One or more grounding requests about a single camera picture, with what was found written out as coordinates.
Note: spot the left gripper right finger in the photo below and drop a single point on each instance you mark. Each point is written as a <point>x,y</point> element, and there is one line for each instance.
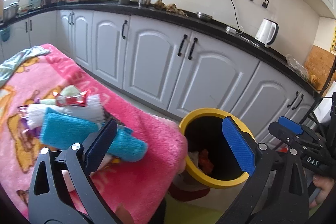
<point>239,143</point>

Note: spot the ginger roots pile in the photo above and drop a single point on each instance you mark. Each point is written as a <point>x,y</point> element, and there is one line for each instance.
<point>171,8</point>

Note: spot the clear plastic bag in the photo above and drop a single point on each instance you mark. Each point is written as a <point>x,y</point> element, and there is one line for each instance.
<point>300,69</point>

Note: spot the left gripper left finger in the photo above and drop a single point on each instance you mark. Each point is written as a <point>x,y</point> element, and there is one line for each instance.
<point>96,146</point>

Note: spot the left hand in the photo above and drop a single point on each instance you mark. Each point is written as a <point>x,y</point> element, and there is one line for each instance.
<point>124,216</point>

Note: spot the teal hanging basket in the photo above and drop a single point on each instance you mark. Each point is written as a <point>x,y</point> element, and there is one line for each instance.
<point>5,34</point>

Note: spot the pink cartoon blanket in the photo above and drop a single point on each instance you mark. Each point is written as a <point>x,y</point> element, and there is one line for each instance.
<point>140,186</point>

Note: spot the white charger adapter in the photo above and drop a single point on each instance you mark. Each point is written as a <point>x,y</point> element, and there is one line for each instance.
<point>231,30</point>

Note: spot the yellow wall poster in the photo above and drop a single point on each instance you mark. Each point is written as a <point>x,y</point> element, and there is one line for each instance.
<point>333,43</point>

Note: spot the purple snack wrapper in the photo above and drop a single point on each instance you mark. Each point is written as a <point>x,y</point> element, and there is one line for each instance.
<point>31,117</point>

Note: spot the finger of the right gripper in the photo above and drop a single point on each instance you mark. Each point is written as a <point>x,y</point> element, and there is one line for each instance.
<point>291,125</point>

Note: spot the yellow green garment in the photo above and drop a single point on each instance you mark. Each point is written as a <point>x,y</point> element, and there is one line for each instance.
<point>178,212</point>

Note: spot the white foam fruit net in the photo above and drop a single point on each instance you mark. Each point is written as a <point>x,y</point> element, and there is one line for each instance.
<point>93,111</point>

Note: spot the black metal rack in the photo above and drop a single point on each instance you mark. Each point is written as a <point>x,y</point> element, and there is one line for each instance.
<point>318,99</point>

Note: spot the black countertop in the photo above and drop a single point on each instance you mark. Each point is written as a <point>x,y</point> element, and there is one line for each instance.
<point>214,29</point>

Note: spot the teal sponge cloth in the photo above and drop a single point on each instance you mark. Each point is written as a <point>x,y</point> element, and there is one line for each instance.
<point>61,131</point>

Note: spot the red snack wrapper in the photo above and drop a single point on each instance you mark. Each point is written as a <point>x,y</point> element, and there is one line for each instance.
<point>77,100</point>

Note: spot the white electric kettle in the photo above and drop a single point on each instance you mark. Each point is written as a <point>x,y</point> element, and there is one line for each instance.
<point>267,32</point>

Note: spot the steel bowl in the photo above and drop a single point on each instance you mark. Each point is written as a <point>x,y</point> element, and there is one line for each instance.
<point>204,17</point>

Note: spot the steel stock pot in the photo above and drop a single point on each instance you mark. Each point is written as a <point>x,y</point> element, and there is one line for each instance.
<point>10,11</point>

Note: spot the yellow rim trash bin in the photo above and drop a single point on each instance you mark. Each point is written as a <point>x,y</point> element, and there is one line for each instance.
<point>203,131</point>

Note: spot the light blue cloth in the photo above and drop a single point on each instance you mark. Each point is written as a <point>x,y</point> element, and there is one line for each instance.
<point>9,66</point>

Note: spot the green foam net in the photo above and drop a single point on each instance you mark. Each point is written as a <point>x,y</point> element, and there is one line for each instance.
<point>70,90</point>

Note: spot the lower white cabinets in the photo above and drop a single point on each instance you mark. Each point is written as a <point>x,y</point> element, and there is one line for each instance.
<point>174,69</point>

